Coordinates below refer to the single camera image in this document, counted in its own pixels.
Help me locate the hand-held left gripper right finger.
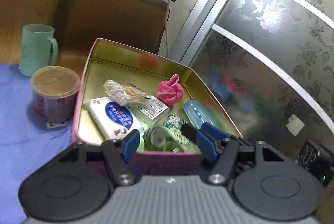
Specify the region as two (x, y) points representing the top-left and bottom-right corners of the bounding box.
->
(196, 130), (283, 185)

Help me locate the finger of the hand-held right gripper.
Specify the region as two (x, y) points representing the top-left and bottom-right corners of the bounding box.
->
(182, 122), (200, 141)
(200, 122), (255, 146)

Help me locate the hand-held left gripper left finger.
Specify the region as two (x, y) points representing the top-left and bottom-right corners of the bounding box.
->
(58, 130), (140, 185)

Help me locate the blue plastic case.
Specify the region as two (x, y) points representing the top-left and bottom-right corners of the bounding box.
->
(182, 100), (220, 128)

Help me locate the green tape roll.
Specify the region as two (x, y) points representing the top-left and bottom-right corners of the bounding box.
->
(142, 113), (202, 155)

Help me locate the white tissue pack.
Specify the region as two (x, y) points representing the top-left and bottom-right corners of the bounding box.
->
(86, 97), (144, 140)

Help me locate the pink knitted cloth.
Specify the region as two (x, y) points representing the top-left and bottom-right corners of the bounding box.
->
(157, 74), (185, 106)

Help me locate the pack of cotton swabs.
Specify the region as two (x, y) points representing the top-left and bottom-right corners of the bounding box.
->
(104, 79), (170, 121)

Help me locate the pink tin box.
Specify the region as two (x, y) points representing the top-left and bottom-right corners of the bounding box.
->
(71, 38), (244, 162)

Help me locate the white sticker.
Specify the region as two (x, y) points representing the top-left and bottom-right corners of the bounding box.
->
(286, 114), (305, 136)

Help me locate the small white tag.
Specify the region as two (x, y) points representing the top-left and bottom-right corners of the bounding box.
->
(46, 121), (67, 129)

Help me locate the round can with pink label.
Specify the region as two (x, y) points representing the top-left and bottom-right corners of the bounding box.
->
(30, 66), (80, 123)

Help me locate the blue tablecloth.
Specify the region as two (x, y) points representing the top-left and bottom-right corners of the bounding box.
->
(0, 63), (81, 224)

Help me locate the frosted floral glass sliding door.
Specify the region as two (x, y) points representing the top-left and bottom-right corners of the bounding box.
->
(180, 0), (334, 180)

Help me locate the brown chair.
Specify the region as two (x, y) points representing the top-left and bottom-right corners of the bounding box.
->
(53, 0), (170, 69)

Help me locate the mint green plastic cup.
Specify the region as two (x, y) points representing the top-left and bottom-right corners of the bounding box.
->
(19, 24), (58, 77)

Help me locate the white cable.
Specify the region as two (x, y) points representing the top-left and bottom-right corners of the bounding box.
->
(164, 0), (179, 58)

